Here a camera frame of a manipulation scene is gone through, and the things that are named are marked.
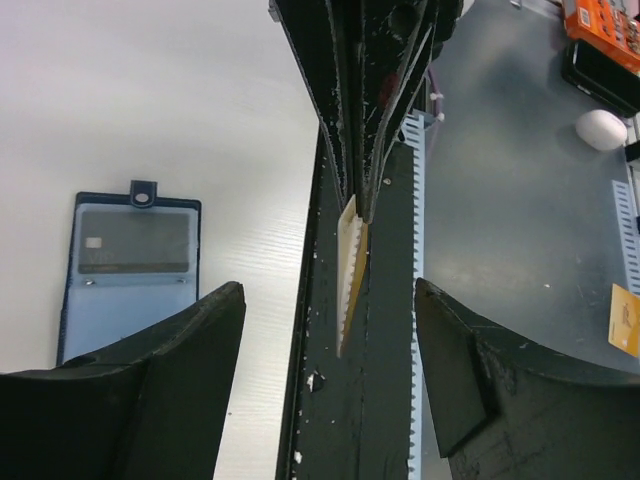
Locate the gold credit card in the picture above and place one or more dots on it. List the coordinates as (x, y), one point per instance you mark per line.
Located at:
(352, 244)

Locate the gold card on metal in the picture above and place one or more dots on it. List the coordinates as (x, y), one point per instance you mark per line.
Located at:
(624, 321)

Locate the black case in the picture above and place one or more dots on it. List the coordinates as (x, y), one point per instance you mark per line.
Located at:
(601, 77)

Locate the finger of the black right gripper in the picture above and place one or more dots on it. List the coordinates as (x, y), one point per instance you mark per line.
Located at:
(399, 40)
(315, 32)

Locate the black credit card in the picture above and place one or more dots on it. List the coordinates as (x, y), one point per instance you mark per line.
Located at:
(135, 242)

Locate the orange box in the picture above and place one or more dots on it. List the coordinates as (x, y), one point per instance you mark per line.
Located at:
(610, 26)

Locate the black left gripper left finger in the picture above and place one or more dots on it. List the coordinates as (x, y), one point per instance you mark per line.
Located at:
(149, 406)

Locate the blue leather card holder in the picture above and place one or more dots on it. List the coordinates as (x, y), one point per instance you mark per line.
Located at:
(101, 309)

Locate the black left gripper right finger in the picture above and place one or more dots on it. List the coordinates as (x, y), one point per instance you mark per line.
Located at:
(506, 407)

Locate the white earbud case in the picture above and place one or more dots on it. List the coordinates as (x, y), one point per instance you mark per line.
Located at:
(601, 130)

